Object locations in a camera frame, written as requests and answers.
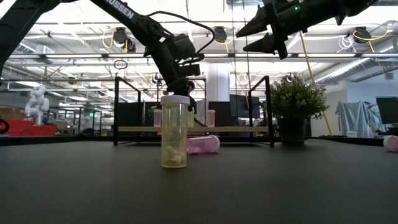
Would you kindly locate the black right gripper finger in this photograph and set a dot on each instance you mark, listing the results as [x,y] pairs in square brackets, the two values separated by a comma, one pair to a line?
[258,25]
[265,43]

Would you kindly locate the yellow pill bottle white cap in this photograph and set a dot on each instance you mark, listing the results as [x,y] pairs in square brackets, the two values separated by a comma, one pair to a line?
[174,133]
[191,121]

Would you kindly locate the pink pill bottle white cap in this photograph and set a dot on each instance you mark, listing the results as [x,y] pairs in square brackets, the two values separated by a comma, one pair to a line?
[203,144]
[391,143]
[158,119]

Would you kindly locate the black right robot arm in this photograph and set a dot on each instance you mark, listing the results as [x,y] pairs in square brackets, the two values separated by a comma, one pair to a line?
[357,4]

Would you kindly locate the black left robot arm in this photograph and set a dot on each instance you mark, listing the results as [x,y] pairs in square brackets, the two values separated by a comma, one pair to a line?
[124,12]

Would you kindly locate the person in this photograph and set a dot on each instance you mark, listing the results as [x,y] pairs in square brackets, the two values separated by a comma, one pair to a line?
[200,110]

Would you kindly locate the black partition panel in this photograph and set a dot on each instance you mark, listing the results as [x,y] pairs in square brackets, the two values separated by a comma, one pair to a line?
[222,115]
[130,115]

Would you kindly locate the black computer monitor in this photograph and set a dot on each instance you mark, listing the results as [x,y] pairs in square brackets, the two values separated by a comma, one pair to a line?
[241,107]
[388,110]

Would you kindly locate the potted green plant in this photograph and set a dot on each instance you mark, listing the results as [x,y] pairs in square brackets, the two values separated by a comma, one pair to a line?
[295,99]

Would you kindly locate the long ceiling light bar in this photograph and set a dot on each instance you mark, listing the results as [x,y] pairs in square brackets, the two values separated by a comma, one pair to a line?
[93,55]

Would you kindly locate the grey draped cloth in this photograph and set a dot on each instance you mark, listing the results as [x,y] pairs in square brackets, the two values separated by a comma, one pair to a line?
[357,115]

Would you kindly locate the white humanoid robot figure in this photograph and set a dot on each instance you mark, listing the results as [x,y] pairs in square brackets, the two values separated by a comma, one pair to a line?
[37,99]

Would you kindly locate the red storage crates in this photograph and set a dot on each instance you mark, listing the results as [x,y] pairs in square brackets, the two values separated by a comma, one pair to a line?
[31,128]

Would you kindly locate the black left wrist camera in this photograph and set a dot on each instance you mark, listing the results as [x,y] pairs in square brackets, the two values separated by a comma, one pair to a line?
[182,46]

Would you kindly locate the wooden shelf black metal frame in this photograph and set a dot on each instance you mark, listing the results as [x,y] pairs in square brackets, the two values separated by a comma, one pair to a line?
[236,129]

